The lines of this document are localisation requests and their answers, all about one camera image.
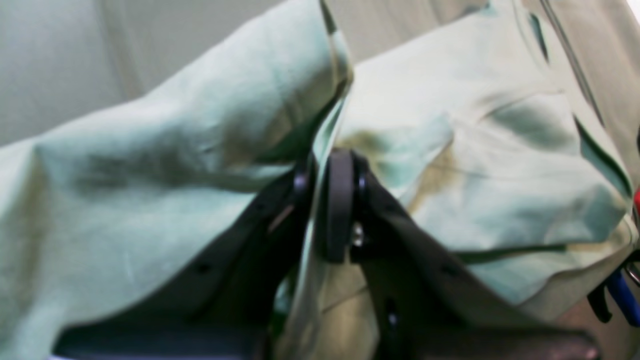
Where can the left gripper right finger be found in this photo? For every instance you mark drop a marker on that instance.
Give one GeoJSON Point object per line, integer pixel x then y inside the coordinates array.
{"type": "Point", "coordinates": [428, 306]}

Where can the light green polo t-shirt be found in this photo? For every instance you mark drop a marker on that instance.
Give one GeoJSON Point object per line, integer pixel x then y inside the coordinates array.
{"type": "Point", "coordinates": [478, 127]}

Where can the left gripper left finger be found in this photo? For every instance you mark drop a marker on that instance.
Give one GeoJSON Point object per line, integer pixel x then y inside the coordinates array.
{"type": "Point", "coordinates": [219, 305]}

